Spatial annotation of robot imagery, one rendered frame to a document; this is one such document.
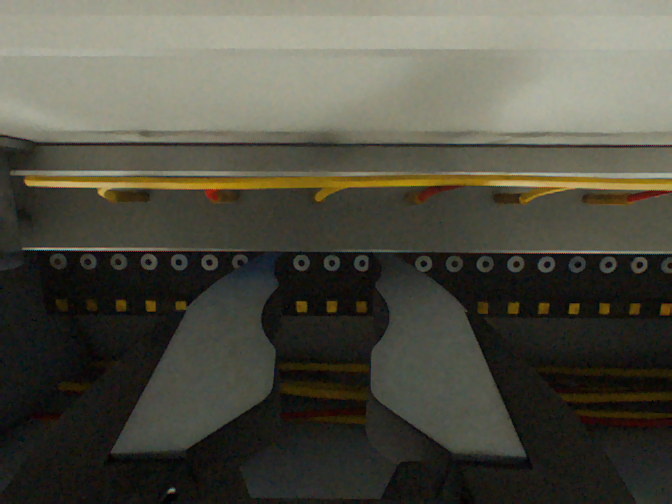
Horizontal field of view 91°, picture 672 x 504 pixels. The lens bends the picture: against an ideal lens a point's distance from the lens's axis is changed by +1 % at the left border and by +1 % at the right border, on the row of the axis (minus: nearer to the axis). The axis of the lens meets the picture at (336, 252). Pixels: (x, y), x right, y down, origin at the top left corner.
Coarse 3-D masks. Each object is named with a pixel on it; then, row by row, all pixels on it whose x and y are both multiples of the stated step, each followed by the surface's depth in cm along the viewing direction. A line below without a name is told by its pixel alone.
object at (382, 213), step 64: (64, 192) 8; (128, 192) 7; (192, 192) 8; (256, 192) 8; (320, 192) 6; (384, 192) 8; (448, 192) 8; (512, 192) 7; (576, 192) 8; (640, 192) 6
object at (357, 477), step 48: (288, 384) 24; (336, 384) 26; (576, 384) 29; (624, 384) 30; (288, 432) 23; (336, 432) 23; (624, 432) 23; (0, 480) 19; (288, 480) 19; (336, 480) 19; (384, 480) 19; (624, 480) 19
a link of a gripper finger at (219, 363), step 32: (288, 256) 12; (224, 288) 10; (256, 288) 10; (192, 320) 9; (224, 320) 9; (256, 320) 9; (192, 352) 8; (224, 352) 8; (256, 352) 8; (160, 384) 7; (192, 384) 7; (224, 384) 7; (256, 384) 7; (160, 416) 6; (192, 416) 6; (224, 416) 6; (256, 416) 7; (128, 448) 6; (160, 448) 6; (192, 448) 6; (224, 448) 6; (256, 448) 7
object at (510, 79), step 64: (0, 0) 2; (64, 0) 2; (128, 0) 2; (192, 0) 2; (256, 0) 2; (320, 0) 2; (384, 0) 2; (448, 0) 2; (512, 0) 2; (576, 0) 2; (640, 0) 2; (0, 64) 3; (64, 64) 3; (128, 64) 3; (192, 64) 3; (256, 64) 3; (320, 64) 3; (384, 64) 3; (448, 64) 3; (512, 64) 3; (576, 64) 3; (640, 64) 3; (0, 128) 6; (64, 128) 5; (128, 128) 5; (192, 128) 5; (256, 128) 5; (320, 128) 5; (384, 128) 5; (448, 128) 5; (512, 128) 5; (576, 128) 5; (640, 128) 5
